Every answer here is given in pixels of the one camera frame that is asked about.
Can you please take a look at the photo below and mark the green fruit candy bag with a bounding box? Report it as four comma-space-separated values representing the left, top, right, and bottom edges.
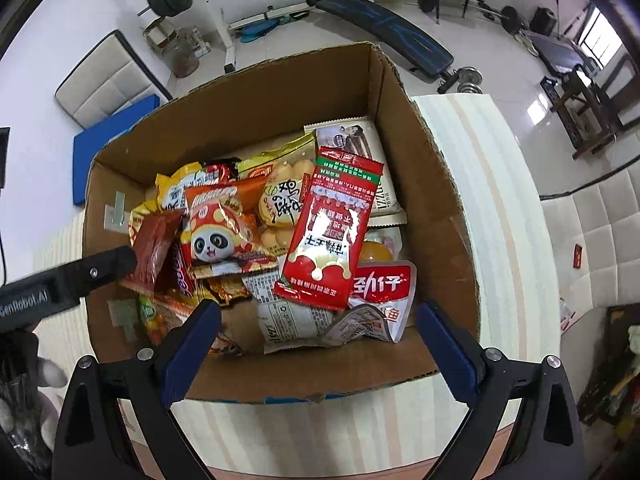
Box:
136, 291, 241, 359

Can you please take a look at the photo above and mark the dark brown snack packet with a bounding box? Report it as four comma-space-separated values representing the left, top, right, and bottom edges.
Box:
120, 209, 183, 294

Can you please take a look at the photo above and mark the white printed snack packet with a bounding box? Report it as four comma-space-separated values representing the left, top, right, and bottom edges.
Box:
242, 271, 348, 354

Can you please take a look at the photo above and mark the orange panda melon seed bag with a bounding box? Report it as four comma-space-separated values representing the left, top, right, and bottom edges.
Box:
184, 177, 277, 280

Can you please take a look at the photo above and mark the red white fish snack packet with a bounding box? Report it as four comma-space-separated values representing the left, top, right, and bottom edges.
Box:
321, 260, 416, 347

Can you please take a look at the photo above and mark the long red milk candy packet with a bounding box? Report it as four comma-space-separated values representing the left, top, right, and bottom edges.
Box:
273, 148, 380, 311

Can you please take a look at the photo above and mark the yellow egg biscuit bag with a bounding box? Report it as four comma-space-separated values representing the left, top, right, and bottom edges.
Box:
238, 133, 317, 257

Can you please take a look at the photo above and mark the white brown stick snack packet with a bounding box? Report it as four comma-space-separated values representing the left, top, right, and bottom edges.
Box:
304, 116, 408, 228

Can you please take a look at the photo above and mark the red yellow noodle snack bag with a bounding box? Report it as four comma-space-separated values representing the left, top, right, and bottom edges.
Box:
155, 157, 241, 211

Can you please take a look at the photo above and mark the gloved left hand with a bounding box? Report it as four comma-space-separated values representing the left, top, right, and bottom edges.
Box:
1, 330, 67, 477

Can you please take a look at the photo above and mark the small red box on chair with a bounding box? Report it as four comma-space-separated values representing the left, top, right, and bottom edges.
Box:
573, 244, 582, 270

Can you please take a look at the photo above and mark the white quilted chair right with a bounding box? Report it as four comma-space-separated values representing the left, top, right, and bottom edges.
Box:
539, 159, 640, 334

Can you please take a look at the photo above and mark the white chair with blue cushion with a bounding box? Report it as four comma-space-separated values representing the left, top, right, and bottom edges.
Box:
54, 29, 172, 207

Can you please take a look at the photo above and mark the pink striped cat tablecloth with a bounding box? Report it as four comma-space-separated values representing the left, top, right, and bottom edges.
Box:
34, 90, 560, 478

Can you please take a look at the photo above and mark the open cardboard milk box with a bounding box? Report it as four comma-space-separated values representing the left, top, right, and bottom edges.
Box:
84, 44, 480, 403

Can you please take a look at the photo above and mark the barbell on white rack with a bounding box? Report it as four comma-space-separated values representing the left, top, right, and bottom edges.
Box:
136, 0, 381, 75

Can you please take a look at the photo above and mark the dark wooden chair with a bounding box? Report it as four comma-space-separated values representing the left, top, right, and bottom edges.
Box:
551, 53, 639, 160

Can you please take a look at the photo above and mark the dumbbell on floor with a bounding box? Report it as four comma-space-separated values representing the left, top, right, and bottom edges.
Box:
457, 66, 483, 94

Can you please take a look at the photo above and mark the black sit-up bench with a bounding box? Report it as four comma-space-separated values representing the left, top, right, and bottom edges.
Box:
306, 0, 459, 93

